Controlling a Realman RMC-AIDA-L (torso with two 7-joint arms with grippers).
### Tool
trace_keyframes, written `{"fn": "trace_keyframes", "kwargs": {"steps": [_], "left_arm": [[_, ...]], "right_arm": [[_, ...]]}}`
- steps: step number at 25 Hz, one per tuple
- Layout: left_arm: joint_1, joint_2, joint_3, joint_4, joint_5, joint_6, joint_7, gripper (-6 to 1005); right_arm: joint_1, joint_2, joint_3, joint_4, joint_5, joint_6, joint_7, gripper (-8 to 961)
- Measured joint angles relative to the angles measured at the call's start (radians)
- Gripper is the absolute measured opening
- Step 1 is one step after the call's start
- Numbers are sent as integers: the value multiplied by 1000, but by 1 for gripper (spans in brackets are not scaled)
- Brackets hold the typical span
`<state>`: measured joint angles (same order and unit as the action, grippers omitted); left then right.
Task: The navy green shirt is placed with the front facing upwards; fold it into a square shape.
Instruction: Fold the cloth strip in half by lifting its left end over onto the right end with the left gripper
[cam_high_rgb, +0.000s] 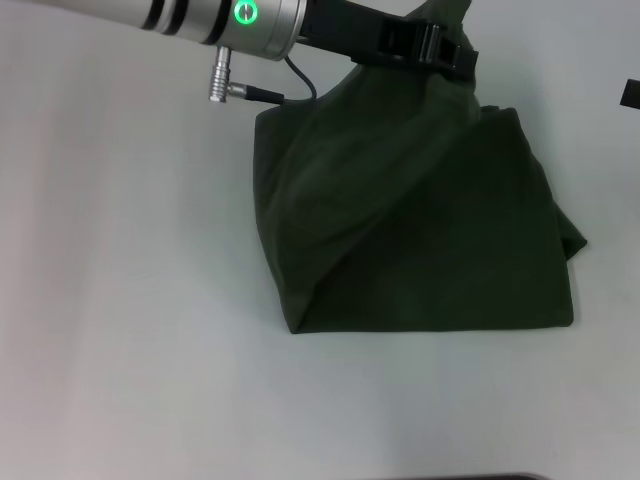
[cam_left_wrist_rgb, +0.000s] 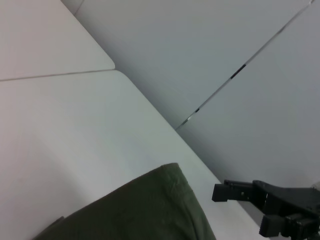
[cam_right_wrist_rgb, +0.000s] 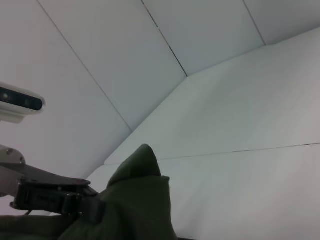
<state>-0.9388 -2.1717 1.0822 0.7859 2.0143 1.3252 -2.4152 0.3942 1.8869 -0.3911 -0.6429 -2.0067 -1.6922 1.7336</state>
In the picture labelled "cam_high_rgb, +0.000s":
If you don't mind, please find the dark green FREE! t-shirt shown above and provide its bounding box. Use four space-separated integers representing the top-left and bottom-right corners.
253 0 590 335

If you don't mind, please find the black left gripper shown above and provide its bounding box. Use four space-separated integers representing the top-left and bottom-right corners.
298 0 480 80

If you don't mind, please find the dark grey gripper cable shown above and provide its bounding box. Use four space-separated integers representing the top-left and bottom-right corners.
252 54 320 106

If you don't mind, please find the silver cable connector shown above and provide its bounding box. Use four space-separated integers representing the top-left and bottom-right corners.
208 46 259 105

